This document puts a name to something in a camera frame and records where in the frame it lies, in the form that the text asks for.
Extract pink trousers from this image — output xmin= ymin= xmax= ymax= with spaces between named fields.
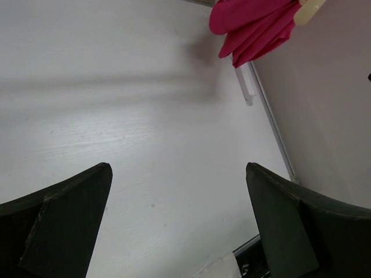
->
xmin=209 ymin=0 xmax=301 ymax=68

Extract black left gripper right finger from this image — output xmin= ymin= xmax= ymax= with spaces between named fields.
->
xmin=246 ymin=163 xmax=370 ymax=277

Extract beige wooden hanger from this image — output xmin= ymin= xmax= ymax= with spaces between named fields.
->
xmin=293 ymin=0 xmax=326 ymax=25

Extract white clothes rack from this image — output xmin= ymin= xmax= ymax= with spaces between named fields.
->
xmin=235 ymin=64 xmax=258 ymax=107

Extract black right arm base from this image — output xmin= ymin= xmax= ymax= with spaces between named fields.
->
xmin=233 ymin=235 xmax=271 ymax=278

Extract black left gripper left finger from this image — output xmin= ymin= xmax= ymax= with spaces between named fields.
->
xmin=1 ymin=163 xmax=112 ymax=277

